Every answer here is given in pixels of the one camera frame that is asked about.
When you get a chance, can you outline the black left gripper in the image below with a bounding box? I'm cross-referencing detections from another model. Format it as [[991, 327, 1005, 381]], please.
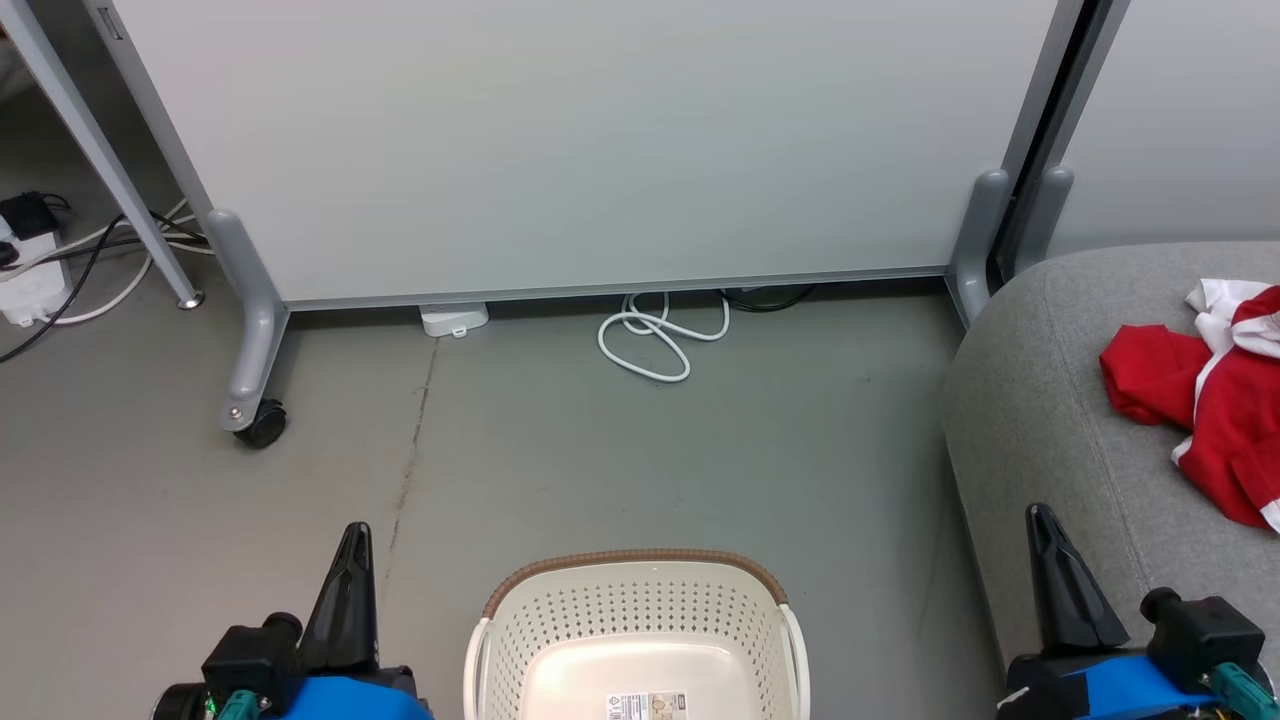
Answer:
[[150, 521, 422, 720]]

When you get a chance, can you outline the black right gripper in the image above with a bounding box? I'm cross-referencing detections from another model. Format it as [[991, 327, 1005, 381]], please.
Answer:
[[998, 502, 1277, 720]]

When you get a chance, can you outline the red number 23 basketball jersey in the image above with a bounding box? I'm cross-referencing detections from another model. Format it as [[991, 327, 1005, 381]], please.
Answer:
[[1168, 277, 1280, 534]]

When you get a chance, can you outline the cream perforated laundry basket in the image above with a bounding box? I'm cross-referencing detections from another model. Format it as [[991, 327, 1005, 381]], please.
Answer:
[[462, 547, 812, 720]]

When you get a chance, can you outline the printed basket label sticker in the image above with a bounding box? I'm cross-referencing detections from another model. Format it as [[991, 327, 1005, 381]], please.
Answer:
[[604, 691, 690, 720]]

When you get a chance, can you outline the grey fabric sofa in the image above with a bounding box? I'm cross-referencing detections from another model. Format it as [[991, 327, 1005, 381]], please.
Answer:
[[939, 240, 1280, 720]]

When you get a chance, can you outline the black caster wheel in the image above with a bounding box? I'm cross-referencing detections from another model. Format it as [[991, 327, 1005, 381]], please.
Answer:
[[234, 397, 289, 450]]

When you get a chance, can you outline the grey partition leg with caster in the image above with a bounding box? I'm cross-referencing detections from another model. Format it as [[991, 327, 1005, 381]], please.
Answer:
[[204, 207, 292, 434]]

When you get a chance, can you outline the white power adapter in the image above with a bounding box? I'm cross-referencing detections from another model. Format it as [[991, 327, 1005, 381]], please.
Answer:
[[417, 301, 492, 340]]

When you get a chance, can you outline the white power strip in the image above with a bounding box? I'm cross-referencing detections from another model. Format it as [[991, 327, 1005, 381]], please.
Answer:
[[0, 215, 72, 330]]

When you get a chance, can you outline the narrow white partition panel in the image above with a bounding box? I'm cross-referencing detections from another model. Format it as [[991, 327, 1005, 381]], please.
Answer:
[[1045, 0, 1280, 258]]

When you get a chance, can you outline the black power plug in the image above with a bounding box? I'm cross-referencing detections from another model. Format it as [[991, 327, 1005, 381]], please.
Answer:
[[0, 191, 62, 243]]

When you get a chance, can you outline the large white partition panel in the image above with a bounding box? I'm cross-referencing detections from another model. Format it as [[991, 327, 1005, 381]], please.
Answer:
[[85, 0, 1088, 312]]

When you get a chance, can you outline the grey metal table leg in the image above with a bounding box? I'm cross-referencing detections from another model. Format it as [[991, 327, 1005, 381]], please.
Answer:
[[0, 0, 207, 310]]

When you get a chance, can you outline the teal right cable connector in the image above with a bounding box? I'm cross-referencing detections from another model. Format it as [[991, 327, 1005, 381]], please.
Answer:
[[1204, 661, 1278, 720]]

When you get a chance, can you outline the coiled white cable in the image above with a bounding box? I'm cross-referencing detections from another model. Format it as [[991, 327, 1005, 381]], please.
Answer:
[[597, 289, 732, 385]]

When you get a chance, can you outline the black floor cable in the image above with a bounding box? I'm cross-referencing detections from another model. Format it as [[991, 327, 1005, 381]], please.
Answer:
[[719, 284, 817, 314]]

